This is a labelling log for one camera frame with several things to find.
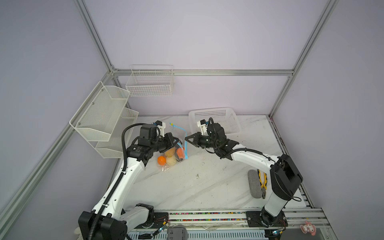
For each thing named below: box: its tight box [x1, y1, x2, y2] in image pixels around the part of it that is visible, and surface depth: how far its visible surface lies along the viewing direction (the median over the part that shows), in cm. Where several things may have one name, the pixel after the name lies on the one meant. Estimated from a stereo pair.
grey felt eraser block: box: [247, 169, 262, 199], surface depth 83 cm
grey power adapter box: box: [167, 225, 188, 240], surface depth 71 cm
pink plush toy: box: [300, 220, 317, 236], surface depth 71 cm
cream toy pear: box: [166, 155, 178, 166], surface depth 90 cm
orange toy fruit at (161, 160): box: [157, 155, 167, 166], surface depth 92 cm
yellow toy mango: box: [165, 147, 176, 158], surface depth 87 cm
